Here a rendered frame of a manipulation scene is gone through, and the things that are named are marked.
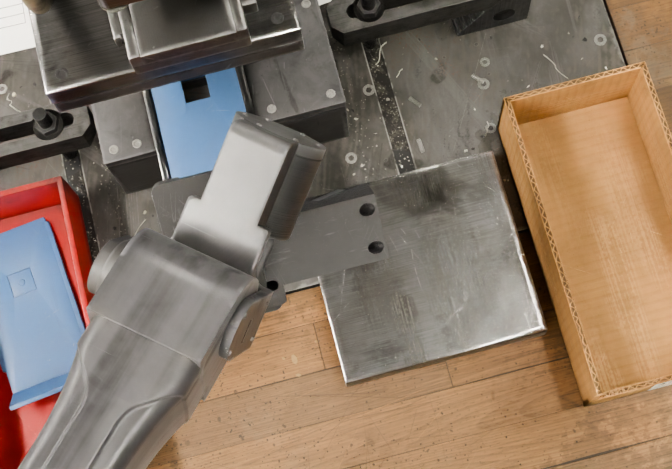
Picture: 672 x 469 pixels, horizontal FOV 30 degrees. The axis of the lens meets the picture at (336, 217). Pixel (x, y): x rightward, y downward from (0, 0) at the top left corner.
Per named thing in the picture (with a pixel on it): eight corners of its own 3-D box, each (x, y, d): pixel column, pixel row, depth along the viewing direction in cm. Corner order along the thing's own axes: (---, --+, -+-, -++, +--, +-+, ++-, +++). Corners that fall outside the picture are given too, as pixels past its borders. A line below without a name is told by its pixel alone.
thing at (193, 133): (182, 222, 99) (176, 211, 96) (141, 48, 103) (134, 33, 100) (268, 199, 99) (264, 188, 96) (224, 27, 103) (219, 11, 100)
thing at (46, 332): (20, 415, 103) (10, 410, 100) (-32, 247, 107) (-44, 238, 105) (100, 383, 104) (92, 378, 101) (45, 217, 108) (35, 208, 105)
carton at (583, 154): (582, 408, 103) (597, 396, 95) (495, 130, 109) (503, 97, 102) (733, 368, 103) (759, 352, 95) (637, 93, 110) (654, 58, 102)
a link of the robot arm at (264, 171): (224, 99, 76) (155, 97, 65) (351, 155, 75) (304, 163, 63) (156, 270, 78) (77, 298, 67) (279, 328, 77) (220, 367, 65)
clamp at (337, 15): (337, 70, 111) (332, 22, 101) (328, 36, 112) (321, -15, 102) (500, 28, 111) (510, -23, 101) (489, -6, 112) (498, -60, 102)
